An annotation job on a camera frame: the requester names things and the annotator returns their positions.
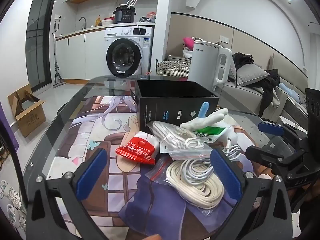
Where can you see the green medicine packet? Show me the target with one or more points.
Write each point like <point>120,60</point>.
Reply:
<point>212,132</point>

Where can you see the red plastic packet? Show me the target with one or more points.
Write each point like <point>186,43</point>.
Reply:
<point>138,150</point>

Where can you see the printed table mat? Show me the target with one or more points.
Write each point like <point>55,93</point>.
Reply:
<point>100,130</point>

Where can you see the white router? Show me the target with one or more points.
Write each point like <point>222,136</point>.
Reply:
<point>128,3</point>

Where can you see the white and blue plush toy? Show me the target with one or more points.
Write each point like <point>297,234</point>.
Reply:
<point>210,120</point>

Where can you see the brown cardboard box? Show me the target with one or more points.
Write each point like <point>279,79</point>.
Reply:
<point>30,117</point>

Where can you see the beige sofa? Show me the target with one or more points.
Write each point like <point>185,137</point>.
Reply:
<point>250,92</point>

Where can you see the dark clothes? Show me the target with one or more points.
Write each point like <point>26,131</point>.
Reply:
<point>268,87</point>

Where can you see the pink plush item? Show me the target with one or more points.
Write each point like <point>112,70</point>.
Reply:
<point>188,42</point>

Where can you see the kitchen faucet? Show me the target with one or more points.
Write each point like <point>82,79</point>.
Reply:
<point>83,21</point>

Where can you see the black garment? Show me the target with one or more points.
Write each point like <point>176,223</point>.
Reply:
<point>242,60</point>

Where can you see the yellow bottle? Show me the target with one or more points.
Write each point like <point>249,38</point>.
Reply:
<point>97,21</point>

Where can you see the mop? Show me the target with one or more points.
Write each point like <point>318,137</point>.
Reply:
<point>55,55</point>

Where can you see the wicker basket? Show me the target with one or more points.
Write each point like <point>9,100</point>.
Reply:
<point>172,67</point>

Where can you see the white washing machine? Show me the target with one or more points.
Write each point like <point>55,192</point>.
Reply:
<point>125,52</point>

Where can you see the black cardboard box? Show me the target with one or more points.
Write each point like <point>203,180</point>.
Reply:
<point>162,105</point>

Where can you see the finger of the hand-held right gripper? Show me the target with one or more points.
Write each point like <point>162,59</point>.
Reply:
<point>265,155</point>
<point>270,128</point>

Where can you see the black pressure cooker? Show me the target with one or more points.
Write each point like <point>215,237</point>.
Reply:
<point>125,15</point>

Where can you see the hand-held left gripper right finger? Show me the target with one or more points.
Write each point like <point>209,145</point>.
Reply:
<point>223,172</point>

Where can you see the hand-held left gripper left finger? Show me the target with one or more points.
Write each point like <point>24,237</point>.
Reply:
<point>91,172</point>

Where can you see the white power strip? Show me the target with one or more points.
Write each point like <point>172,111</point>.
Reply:
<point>10,205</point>

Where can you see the grey pillow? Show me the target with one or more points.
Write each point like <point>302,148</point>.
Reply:
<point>251,75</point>

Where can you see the dark glass door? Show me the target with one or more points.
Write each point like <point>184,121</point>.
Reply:
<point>40,42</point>

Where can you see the white kitchen cabinet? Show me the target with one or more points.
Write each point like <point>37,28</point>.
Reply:
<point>82,55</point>

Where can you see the white electric kettle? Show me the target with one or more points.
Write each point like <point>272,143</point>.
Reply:
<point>203,62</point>

